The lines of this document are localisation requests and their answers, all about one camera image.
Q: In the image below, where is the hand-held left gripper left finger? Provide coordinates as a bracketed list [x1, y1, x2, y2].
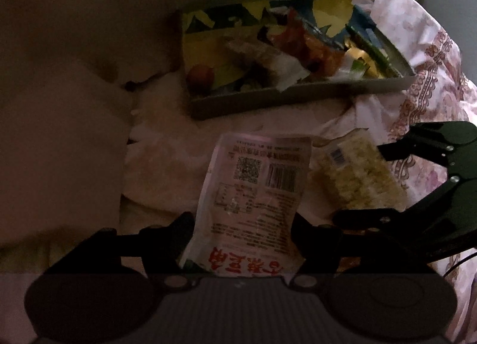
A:
[43, 212, 196, 289]

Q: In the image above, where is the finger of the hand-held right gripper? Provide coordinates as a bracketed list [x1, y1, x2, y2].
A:
[376, 122, 477, 166]
[333, 176, 477, 263]

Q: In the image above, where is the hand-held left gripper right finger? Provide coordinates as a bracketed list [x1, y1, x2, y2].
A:
[289, 213, 444, 289]

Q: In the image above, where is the clear packet of noodles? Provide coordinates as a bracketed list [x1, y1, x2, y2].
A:
[311, 128, 407, 214]

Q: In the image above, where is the white pink snack packet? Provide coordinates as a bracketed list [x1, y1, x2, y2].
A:
[179, 133, 312, 279]

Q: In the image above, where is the green snack packet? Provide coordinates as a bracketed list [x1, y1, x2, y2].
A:
[345, 23, 392, 78]

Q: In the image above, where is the colourful lined cardboard tray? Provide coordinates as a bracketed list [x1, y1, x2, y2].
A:
[181, 0, 416, 121]

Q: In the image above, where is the tangerine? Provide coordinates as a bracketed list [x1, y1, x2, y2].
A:
[186, 64, 215, 87]

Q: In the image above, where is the paisley bordered bed sheet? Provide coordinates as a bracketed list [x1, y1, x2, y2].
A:
[119, 31, 477, 344]

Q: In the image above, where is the gold wrapped snack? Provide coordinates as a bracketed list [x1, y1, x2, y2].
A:
[343, 40, 373, 69]

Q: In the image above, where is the orange snack packet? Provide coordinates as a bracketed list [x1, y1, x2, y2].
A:
[268, 8, 345, 76]

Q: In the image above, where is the clear biscuit packet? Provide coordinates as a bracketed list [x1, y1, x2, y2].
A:
[225, 38, 310, 93]

